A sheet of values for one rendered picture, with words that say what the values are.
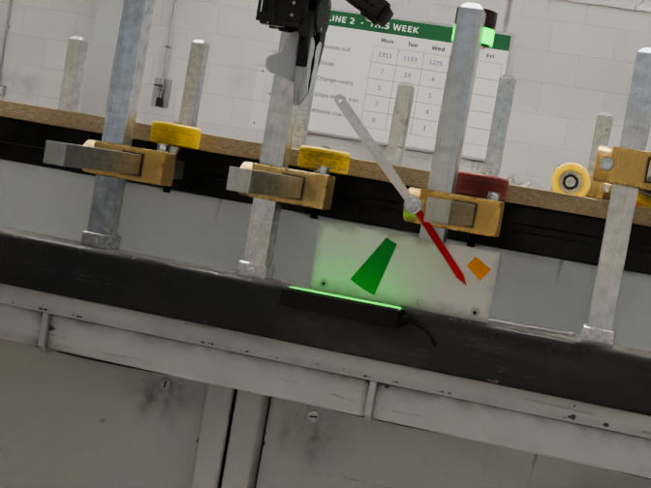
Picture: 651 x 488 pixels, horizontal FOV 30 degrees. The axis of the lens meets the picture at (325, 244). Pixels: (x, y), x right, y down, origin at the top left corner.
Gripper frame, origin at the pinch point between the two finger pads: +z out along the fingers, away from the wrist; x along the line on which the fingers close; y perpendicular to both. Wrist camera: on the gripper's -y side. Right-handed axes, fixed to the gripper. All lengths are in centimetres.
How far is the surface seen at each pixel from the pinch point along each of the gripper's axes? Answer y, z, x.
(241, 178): 3.3, 11.9, 11.2
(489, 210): -25.5, 10.8, -13.7
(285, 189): 1.7, 12.5, -5.4
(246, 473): 8, 60, -37
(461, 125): -19.5, -0.3, -14.6
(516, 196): -27.6, 7.9, -33.6
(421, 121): 91, -42, -727
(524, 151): 14, -33, -729
